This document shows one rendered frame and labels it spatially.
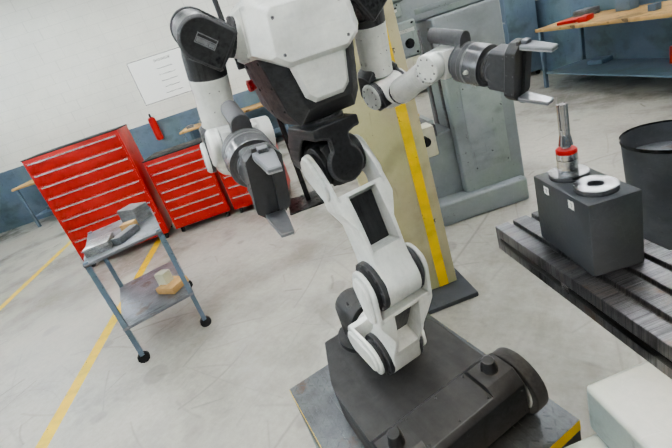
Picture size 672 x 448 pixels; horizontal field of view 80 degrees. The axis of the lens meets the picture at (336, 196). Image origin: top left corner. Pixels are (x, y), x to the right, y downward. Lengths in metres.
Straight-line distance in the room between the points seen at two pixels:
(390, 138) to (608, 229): 1.39
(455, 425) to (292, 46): 1.07
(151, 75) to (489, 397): 9.03
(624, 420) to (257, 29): 1.01
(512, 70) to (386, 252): 0.51
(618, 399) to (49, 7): 10.10
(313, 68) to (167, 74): 8.66
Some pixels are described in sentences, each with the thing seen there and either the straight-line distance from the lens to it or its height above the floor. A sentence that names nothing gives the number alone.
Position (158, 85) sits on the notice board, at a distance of 9.61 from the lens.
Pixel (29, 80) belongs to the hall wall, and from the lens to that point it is 10.41.
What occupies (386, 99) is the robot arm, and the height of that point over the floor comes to 1.44.
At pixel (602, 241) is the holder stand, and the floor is 1.05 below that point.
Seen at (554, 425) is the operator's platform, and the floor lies 0.40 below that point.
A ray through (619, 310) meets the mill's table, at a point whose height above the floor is 0.97.
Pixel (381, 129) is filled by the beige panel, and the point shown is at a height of 1.12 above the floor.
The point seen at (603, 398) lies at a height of 0.88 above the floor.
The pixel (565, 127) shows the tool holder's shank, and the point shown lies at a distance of 1.10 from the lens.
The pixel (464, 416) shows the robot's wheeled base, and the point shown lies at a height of 0.59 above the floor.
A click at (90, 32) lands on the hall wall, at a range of 9.93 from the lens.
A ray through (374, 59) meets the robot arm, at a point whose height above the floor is 1.55.
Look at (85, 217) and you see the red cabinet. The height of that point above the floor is 0.62.
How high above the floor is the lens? 1.63
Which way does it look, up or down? 20 degrees down
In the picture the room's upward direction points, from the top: 18 degrees counter-clockwise
